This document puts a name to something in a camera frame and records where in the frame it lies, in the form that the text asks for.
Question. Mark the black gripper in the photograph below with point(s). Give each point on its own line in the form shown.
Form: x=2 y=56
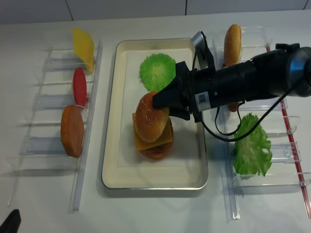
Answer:
x=179 y=95

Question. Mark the sesame top bun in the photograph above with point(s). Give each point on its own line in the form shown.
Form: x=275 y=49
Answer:
x=146 y=114

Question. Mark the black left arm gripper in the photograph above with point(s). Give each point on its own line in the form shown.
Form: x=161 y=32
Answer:
x=11 y=223

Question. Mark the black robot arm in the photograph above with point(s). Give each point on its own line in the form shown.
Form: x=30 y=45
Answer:
x=285 y=70

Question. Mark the round lettuce on tray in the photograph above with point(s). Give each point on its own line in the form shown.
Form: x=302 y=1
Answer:
x=157 y=71

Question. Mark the cheese slice on burger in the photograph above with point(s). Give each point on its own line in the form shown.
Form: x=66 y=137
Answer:
x=153 y=137

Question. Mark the brown meat patty in rack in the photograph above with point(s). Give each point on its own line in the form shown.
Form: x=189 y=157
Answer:
x=233 y=106

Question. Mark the leaf lettuce in rack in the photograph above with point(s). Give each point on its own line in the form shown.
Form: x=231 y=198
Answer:
x=253 y=154

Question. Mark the red tomato slice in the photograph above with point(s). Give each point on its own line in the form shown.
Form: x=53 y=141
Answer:
x=79 y=87

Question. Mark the yellow cheese slice in rack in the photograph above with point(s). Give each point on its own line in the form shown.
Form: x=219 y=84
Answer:
x=83 y=47

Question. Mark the bottom bun on tray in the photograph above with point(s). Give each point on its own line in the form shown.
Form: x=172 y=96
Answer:
x=158 y=152

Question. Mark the white metal tray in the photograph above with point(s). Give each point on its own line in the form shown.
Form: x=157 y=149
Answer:
x=124 y=167

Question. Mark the brown bun slice left rack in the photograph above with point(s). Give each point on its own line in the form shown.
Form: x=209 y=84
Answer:
x=72 y=131

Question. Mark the clear left food rack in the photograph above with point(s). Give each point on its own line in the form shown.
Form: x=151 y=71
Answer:
x=41 y=150

